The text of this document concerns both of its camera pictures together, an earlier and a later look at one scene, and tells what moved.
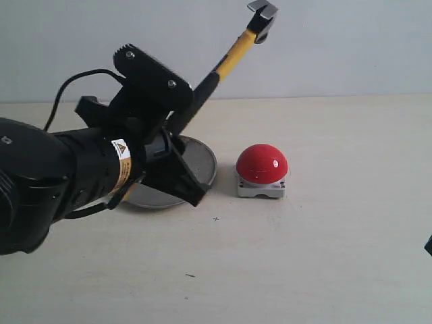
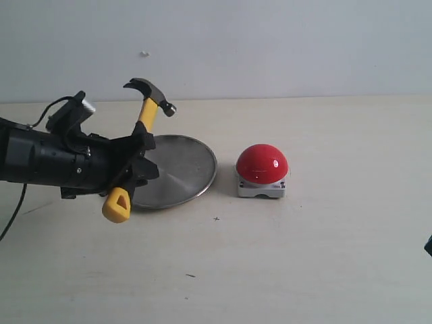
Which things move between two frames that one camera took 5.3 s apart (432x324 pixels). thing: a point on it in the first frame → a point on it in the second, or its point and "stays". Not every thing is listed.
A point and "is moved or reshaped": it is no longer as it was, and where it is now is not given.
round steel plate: (202, 161) stays
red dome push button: (261, 169) stays
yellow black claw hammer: (261, 9) is moved or reshaped
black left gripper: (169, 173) → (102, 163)
